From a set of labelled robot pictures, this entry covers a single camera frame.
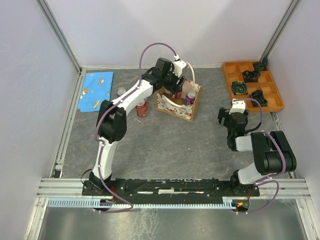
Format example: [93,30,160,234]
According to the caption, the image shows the dark sock top corner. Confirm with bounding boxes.
[252,56,269,72]

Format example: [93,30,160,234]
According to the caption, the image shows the light blue cable duct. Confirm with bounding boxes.
[47,196,237,210]

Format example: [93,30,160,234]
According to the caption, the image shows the rolled dark sock blue-yellow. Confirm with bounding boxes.
[231,81,248,96]

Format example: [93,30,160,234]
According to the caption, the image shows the dark folded sock centre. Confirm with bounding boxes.
[242,70,261,83]

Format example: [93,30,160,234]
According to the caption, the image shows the red soda can front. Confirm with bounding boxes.
[136,99,148,118]

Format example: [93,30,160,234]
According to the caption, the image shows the right aluminium corner post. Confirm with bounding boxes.
[259,0,301,60]

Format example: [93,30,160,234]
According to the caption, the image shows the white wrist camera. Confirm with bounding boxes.
[229,99,246,114]
[173,54,187,77]

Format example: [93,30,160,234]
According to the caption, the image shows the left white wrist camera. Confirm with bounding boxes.
[173,54,187,77]

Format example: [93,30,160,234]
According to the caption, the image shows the red soda can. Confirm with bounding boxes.
[136,99,148,118]
[170,91,183,99]

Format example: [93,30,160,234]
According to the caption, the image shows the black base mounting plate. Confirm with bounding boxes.
[82,178,260,205]

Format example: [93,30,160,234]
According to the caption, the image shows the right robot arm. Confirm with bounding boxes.
[214,107,297,197]

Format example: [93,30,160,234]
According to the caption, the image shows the dark sock lower compartment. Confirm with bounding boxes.
[249,89,268,107]

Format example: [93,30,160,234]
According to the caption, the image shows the aluminium frame rail front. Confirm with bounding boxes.
[36,178,311,200]

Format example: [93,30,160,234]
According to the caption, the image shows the canvas tote bag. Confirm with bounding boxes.
[154,61,203,122]

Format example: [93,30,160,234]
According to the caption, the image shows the red soda can back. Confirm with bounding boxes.
[170,91,183,99]

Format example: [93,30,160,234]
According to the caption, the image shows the purple cable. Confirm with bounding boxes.
[94,42,180,214]
[234,98,288,215]

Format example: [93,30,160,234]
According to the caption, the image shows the blue patterned cloth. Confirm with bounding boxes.
[77,71,114,113]

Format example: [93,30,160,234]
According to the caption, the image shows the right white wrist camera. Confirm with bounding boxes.
[229,99,246,114]

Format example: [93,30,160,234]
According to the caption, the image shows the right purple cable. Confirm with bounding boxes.
[234,98,288,215]

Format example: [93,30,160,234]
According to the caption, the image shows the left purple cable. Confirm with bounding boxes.
[94,42,180,214]

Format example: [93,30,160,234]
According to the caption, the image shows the purple Fanta can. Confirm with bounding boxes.
[116,87,127,98]
[185,90,197,105]

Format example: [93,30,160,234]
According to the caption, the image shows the aluminium corner post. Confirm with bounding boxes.
[36,0,82,72]
[259,0,301,60]

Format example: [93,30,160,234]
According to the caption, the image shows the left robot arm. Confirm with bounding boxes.
[89,57,188,195]

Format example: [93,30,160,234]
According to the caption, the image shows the left aluminium corner post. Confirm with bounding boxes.
[36,0,82,72]

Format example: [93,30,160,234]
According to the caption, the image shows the orange wooden divided tray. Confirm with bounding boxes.
[222,61,285,113]

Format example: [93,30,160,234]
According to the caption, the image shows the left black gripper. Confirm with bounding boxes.
[162,66,187,95]

